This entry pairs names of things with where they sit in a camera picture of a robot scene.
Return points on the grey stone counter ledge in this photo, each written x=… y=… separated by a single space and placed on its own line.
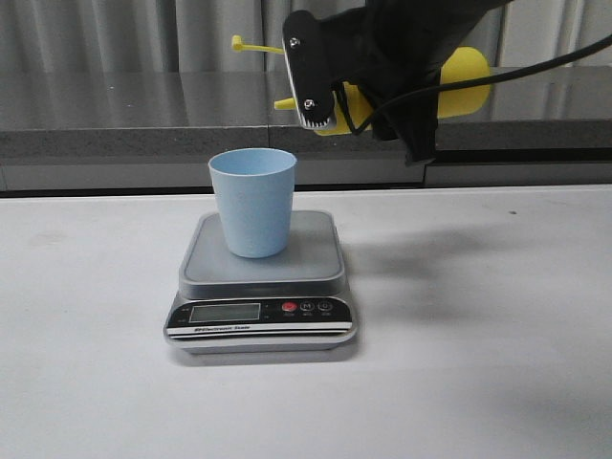
x=145 y=133

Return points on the yellow squeeze bottle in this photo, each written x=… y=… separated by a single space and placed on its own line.
x=465 y=63

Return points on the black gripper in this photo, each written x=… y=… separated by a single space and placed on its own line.
x=388 y=49

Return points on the silver electronic kitchen scale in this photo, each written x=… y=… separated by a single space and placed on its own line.
x=296 y=300

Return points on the light blue plastic cup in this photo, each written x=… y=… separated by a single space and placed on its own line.
x=254 y=190

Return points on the grey pleated curtain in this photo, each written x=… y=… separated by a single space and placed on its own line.
x=194 y=36

